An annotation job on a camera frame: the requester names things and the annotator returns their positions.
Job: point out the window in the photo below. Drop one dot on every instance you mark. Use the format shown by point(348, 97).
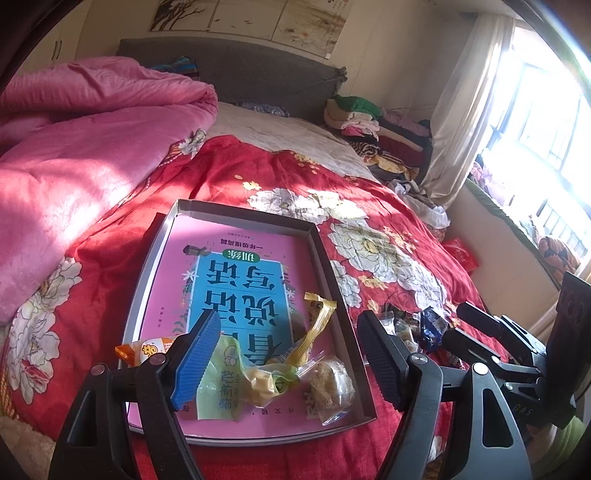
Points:
point(545, 115)

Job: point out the pink quilt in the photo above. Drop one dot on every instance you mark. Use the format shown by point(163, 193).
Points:
point(92, 138)

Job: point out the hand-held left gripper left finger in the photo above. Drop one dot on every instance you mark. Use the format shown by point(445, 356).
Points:
point(196, 364)

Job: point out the cream wardrobe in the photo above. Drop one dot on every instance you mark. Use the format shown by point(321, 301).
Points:
point(60, 37)

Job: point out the orange patterned cushion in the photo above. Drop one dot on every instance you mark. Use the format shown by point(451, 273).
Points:
point(559, 254)

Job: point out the red plastic bag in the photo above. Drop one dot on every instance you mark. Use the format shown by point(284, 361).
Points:
point(461, 254)

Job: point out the orange snack packet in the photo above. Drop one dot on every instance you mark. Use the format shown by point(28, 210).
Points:
point(143, 349)

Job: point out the beige bed cover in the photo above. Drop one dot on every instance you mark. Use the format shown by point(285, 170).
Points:
point(286, 138)

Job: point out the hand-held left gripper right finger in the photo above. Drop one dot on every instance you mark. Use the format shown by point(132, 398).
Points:
point(381, 360)

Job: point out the clear brown pastry packet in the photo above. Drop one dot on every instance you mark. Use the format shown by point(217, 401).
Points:
point(330, 385)

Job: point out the purple clothing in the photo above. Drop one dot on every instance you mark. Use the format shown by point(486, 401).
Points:
point(487, 182)

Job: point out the pink and blue book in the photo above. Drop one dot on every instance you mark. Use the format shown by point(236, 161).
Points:
point(240, 286)

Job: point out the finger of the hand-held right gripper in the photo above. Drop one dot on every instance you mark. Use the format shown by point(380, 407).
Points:
point(480, 318)
point(471, 346)

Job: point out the wall painting panel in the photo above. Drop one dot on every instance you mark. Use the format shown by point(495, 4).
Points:
point(309, 25)
point(249, 18)
point(184, 14)

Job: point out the blue floral cloth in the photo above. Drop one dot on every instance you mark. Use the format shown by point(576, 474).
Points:
point(265, 110)

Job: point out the beige curtain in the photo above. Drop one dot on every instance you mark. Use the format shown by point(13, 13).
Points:
point(466, 115)

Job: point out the light green snack packet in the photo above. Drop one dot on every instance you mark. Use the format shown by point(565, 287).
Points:
point(221, 392)

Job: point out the stack of folded clothes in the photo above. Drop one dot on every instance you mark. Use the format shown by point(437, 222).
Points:
point(378, 134)

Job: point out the red floral blanket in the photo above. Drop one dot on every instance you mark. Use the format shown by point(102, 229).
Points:
point(115, 240)

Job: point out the person's right forearm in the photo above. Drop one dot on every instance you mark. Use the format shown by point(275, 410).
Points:
point(568, 447)

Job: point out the grey headboard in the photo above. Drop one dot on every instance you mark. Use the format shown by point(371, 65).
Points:
point(258, 74)

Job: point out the floral fabric bag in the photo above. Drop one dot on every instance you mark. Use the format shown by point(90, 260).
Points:
point(425, 205)

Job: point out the brown plush blanket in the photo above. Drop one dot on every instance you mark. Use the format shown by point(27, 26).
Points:
point(23, 452)

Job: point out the long yellow snack packet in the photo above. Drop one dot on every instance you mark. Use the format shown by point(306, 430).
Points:
point(316, 327)

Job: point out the blue snack packet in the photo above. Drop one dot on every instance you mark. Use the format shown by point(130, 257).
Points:
point(431, 327)

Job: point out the grey metal tray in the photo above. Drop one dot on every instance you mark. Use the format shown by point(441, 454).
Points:
point(231, 212)

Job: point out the blue patterned pillow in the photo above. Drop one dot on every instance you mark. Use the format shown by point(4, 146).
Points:
point(178, 68)

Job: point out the green windowsill mat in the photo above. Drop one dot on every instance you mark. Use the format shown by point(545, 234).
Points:
point(503, 212)

